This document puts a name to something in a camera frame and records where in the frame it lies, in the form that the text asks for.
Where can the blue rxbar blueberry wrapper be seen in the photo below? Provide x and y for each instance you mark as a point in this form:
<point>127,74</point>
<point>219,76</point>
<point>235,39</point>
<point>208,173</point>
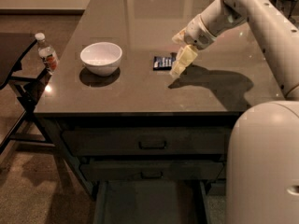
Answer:
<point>164,62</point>

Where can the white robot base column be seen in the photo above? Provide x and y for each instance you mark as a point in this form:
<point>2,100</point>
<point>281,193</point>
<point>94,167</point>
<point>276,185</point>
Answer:
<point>263,166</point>

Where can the dark chair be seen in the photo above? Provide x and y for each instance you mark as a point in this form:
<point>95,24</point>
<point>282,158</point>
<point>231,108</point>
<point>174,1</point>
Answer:
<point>13,47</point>

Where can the bottom right drawer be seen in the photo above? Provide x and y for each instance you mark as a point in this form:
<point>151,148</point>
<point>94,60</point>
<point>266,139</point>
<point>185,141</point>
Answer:
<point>216,188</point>

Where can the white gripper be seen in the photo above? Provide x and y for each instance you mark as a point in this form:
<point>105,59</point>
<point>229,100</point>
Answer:
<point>197,32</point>

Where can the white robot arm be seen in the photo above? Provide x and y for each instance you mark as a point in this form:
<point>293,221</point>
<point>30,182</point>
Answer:
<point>277,38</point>

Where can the open bottom left drawer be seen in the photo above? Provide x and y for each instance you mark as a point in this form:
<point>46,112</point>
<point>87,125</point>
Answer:
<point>151,202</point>

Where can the clear plastic water bottle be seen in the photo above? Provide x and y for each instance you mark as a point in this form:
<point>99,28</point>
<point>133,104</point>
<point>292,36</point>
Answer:
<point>47,53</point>

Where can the middle left drawer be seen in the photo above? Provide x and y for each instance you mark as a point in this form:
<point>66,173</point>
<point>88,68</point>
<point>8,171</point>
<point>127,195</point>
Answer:
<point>146,170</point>

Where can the white ceramic bowl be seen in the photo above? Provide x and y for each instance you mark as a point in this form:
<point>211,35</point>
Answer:
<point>102,58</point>

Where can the top left drawer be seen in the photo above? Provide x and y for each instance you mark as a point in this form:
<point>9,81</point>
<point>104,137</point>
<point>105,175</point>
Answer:
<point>147,141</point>

